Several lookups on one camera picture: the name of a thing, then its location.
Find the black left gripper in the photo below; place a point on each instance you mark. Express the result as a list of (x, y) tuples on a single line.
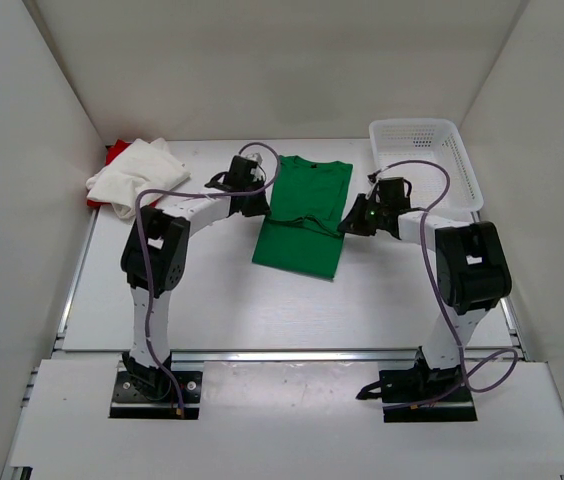
[(260, 208)]

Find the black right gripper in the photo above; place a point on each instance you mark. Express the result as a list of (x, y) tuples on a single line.
[(355, 223)]

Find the green t shirt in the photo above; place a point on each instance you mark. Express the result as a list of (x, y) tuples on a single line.
[(301, 235)]

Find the white t shirt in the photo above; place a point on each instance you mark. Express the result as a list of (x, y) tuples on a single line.
[(143, 165)]

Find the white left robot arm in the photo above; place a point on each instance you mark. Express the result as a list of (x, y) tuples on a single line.
[(155, 254)]

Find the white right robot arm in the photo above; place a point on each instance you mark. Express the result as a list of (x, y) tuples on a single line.
[(465, 263)]

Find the white plastic basket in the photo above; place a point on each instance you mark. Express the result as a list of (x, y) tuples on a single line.
[(430, 154)]

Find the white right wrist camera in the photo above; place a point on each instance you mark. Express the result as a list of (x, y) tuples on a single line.
[(374, 180)]

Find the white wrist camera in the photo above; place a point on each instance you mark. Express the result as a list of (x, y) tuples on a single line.
[(374, 180), (255, 157)]

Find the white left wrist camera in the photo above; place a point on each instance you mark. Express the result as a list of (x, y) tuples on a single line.
[(255, 157)]

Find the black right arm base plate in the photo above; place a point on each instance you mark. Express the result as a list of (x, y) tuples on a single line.
[(410, 396)]

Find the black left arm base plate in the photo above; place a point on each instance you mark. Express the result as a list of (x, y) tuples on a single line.
[(129, 402)]

